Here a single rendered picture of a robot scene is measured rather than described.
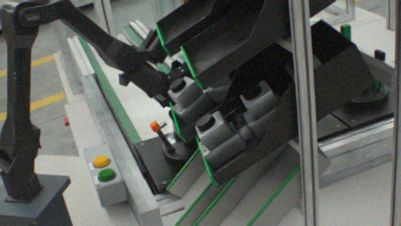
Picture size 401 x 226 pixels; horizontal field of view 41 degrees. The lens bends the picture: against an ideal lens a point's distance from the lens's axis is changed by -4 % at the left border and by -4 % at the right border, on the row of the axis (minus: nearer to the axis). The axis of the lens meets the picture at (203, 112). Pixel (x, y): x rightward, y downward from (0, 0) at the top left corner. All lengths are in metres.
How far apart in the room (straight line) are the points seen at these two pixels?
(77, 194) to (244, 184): 0.63
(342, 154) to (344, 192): 0.09
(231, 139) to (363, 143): 0.59
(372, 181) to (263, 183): 0.47
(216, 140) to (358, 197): 0.57
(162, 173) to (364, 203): 0.47
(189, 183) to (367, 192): 0.45
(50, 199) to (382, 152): 0.81
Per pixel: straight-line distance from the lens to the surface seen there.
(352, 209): 1.29
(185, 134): 0.93
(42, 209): 1.11
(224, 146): 0.84
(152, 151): 1.37
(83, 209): 1.43
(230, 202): 0.99
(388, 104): 1.49
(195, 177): 1.13
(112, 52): 1.15
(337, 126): 1.38
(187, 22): 0.95
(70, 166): 1.62
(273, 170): 0.96
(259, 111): 0.82
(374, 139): 1.38
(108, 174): 1.32
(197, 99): 0.97
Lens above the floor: 1.66
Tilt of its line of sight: 27 degrees down
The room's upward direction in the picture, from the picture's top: 9 degrees counter-clockwise
